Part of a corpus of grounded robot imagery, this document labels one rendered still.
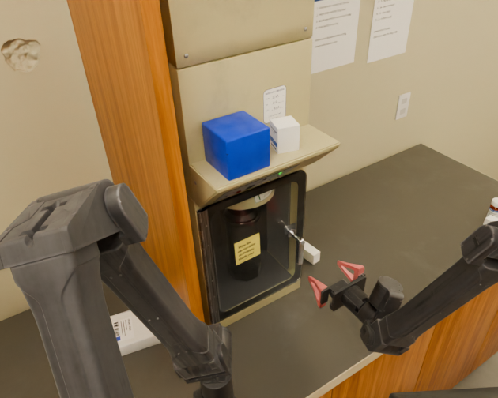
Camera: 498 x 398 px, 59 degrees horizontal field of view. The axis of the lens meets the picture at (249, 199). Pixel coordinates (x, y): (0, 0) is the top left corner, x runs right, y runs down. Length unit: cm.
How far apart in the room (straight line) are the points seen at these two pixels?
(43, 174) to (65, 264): 94
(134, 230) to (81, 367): 14
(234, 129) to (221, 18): 20
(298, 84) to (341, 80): 74
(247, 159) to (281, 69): 22
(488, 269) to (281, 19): 59
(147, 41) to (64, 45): 54
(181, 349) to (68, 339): 29
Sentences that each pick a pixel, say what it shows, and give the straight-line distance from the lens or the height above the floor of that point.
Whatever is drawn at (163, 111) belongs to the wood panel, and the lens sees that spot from 76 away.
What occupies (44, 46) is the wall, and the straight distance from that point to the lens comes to 123.
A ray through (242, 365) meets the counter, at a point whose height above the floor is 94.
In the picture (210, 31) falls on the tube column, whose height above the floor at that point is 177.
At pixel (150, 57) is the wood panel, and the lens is 73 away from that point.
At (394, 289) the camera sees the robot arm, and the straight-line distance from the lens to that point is 104.
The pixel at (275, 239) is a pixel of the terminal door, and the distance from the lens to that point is 120.
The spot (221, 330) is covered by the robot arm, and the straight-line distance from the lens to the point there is 88.
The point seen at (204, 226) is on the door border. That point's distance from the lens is 103.
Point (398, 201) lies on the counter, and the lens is 184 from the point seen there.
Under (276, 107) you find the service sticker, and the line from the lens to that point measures 101.
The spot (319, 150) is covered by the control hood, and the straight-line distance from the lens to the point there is 98.
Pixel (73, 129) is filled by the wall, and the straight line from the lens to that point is 130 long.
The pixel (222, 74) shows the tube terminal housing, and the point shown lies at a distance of 90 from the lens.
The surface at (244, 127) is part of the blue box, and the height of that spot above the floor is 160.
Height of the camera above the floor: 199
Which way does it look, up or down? 36 degrees down
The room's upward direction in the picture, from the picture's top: 2 degrees counter-clockwise
